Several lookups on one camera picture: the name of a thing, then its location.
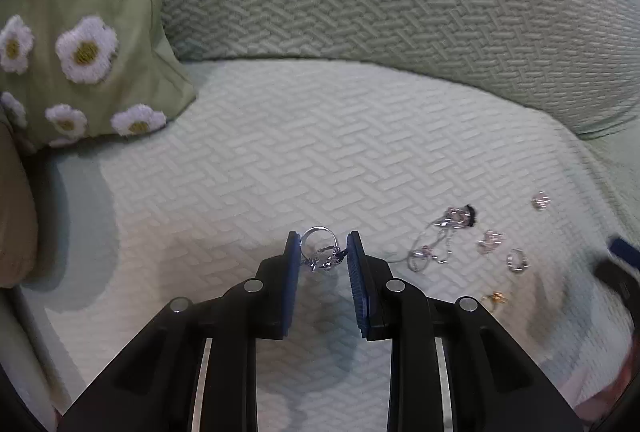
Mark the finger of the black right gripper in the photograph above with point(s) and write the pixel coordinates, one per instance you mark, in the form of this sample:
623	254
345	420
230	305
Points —
625	285
624	251

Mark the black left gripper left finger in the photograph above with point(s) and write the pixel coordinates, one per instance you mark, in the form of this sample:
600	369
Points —
194	361

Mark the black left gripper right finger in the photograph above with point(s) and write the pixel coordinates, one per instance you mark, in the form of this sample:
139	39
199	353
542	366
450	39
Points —
452	364

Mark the pink crystal flower earring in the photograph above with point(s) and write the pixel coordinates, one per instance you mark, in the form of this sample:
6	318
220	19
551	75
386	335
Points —
540	201

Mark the person's hand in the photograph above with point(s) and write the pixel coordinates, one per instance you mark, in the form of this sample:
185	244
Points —
600	404

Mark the silver hoop earring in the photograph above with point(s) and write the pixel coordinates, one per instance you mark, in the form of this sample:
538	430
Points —
516	261

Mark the light green seat cushion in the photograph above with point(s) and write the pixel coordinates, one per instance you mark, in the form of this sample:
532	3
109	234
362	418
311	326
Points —
274	146

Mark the green woven sofa backrest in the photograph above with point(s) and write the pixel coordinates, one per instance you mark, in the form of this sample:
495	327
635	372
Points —
400	2

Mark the green daisy embroidered pillow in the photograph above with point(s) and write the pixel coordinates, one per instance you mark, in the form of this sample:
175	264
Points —
73	69

